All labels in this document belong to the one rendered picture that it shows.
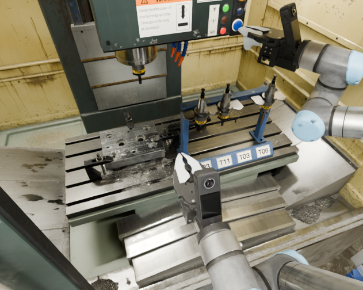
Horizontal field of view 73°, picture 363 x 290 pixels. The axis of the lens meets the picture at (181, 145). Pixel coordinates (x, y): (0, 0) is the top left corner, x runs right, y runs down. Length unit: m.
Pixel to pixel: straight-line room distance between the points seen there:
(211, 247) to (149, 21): 0.59
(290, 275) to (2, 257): 0.49
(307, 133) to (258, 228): 0.74
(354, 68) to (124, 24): 0.59
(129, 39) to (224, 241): 0.58
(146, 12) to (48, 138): 1.51
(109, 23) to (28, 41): 1.19
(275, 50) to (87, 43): 0.97
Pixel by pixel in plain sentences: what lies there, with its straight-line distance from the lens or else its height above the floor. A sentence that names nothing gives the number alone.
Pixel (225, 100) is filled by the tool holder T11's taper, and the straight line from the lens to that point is 1.05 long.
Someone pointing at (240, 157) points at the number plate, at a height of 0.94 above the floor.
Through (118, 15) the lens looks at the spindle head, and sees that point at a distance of 0.74.
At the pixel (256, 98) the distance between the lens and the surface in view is 1.18.
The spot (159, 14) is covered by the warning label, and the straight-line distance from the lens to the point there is 0.76.
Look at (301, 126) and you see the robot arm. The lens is 0.67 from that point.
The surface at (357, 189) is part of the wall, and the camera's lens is 1.63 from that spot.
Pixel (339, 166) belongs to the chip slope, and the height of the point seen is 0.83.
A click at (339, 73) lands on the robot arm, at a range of 0.75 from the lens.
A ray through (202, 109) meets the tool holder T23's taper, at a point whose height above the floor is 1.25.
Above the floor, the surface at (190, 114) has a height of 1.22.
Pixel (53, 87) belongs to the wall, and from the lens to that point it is 2.02.
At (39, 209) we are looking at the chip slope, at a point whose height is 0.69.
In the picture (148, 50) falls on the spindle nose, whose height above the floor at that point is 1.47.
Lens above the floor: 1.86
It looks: 46 degrees down
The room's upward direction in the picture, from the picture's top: straight up
